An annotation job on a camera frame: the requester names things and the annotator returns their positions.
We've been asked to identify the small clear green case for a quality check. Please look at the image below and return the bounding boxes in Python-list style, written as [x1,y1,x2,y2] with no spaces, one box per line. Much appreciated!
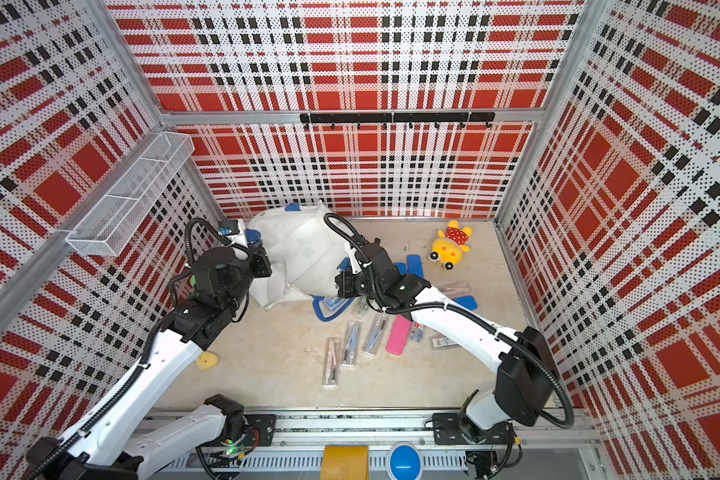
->
[352,297,370,319]

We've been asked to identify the clear tube with blue pen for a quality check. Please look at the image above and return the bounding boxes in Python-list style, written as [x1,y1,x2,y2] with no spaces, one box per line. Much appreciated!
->
[363,313,389,356]

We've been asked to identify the blue compass case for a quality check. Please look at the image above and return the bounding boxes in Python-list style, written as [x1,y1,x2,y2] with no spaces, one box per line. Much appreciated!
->
[321,297,346,313]

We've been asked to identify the pink pencil case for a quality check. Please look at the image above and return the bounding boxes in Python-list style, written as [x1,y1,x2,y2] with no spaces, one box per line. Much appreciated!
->
[386,315,412,356]

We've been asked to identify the small clear stationery pack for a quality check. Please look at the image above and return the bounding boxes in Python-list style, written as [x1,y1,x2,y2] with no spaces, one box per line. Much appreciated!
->
[408,322,424,344]

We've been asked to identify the white canvas bag blue handles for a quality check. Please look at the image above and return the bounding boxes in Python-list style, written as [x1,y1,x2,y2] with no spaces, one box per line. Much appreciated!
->
[246,203,352,322]

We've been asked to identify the clear plastic compass set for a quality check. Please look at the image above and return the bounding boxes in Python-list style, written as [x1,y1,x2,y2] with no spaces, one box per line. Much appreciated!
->
[438,281,472,299]

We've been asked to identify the clear case pink compass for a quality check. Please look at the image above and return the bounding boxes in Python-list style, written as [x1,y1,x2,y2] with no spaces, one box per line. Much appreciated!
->
[322,337,341,388]

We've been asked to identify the clear case barcode label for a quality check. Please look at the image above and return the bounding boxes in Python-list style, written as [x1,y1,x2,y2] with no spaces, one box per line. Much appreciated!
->
[431,336,460,350]

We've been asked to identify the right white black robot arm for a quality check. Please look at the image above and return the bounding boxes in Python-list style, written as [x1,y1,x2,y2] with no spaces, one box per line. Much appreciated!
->
[323,212,575,444]

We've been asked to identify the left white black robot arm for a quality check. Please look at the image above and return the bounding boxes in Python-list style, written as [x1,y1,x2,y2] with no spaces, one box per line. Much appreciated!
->
[26,218,272,479]

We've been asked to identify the yellow plush toy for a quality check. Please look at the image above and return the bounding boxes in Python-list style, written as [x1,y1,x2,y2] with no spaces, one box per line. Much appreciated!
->
[428,220,473,271]

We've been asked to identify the blue round button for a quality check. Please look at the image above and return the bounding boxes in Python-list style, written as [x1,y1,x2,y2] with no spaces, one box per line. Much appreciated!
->
[385,442,424,480]

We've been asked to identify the yellow block at front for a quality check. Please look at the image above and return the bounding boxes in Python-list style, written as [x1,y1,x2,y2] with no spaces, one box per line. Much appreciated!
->
[320,446,370,480]

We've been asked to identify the yellow object by left wall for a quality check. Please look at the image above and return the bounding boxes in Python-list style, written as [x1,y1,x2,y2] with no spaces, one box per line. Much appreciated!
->
[195,351,219,371]

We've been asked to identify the white wire wall basket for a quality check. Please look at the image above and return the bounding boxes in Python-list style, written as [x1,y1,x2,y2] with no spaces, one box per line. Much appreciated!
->
[66,131,194,257]

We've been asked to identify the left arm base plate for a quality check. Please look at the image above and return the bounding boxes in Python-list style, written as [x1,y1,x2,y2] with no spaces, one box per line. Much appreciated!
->
[215,414,277,453]

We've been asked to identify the black hook rail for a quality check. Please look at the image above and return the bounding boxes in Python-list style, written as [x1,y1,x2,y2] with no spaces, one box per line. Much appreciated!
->
[299,111,496,128]

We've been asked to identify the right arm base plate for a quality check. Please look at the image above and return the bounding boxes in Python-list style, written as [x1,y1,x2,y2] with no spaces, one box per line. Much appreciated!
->
[432,413,514,446]

